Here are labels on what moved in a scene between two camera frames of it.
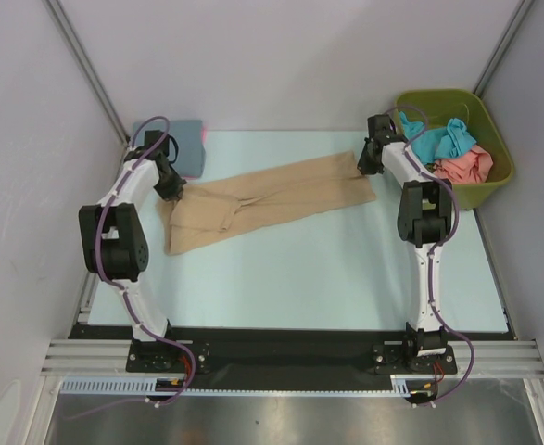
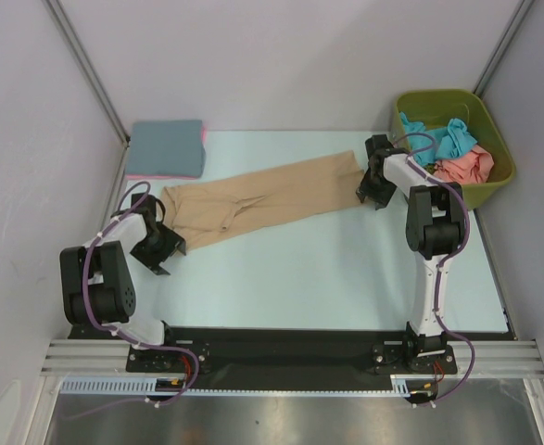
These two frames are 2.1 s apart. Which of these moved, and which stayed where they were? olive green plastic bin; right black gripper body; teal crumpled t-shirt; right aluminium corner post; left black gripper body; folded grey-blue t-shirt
Moved: left black gripper body; right black gripper body
Stayed: right aluminium corner post; olive green plastic bin; teal crumpled t-shirt; folded grey-blue t-shirt
